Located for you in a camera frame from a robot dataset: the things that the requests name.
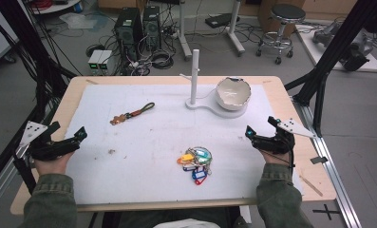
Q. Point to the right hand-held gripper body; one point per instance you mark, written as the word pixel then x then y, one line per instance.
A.
pixel 273 144

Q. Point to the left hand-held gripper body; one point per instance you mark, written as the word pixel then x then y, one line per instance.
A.
pixel 50 150

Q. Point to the bunch of keys with coloured tags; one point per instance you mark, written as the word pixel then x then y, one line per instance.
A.
pixel 197 161

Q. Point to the white key stand with base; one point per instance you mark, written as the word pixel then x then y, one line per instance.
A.
pixel 194 79

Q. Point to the person's right hand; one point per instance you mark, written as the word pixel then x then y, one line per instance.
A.
pixel 276 159

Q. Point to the person's left hand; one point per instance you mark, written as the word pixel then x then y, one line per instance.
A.
pixel 53 166

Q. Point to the white eggshell-shaped bowl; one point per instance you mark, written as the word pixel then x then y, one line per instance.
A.
pixel 233 93

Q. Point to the small black clip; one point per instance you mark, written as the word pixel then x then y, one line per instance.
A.
pixel 319 160

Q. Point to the thin wooden stick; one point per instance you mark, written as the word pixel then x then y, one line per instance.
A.
pixel 311 186

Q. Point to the white power supply box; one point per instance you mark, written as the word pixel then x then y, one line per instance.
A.
pixel 94 60
pixel 106 60

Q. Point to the white table mat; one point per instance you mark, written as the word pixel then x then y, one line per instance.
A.
pixel 151 171

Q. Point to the white desk leg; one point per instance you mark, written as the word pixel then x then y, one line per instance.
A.
pixel 183 34
pixel 235 31

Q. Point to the black round stool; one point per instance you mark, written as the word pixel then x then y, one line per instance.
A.
pixel 286 14

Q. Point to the grey machine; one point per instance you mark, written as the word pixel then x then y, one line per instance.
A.
pixel 350 44

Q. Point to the clear plastic bag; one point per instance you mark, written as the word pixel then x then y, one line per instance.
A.
pixel 77 20

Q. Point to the person's lap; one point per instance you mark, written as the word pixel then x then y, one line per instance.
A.
pixel 176 213

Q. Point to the white cloth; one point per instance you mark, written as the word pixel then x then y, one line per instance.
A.
pixel 186 224

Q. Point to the white platform board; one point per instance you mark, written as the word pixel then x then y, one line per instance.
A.
pixel 371 65

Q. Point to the flat black box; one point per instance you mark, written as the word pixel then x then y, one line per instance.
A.
pixel 221 20

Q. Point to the large black computer tower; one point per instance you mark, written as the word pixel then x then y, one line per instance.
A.
pixel 127 28

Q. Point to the round white table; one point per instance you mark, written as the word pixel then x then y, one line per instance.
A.
pixel 54 8

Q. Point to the slim black computer tower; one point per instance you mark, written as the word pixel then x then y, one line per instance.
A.
pixel 152 25

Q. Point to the black frame strut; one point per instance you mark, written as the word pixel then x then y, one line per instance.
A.
pixel 335 53
pixel 24 38

